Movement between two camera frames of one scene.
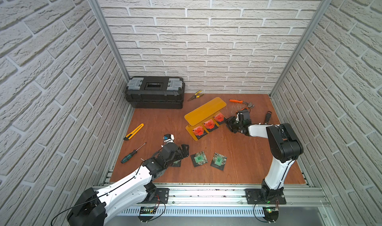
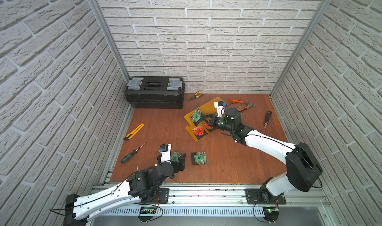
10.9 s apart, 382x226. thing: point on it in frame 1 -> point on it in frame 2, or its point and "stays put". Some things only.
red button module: [199, 132] stays put
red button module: [210, 125] stays put
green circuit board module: [219, 161] -> [197, 117]
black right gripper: [230, 122] -> [212, 121]
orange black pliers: [250, 105] stays put
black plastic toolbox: [155, 92] stays put
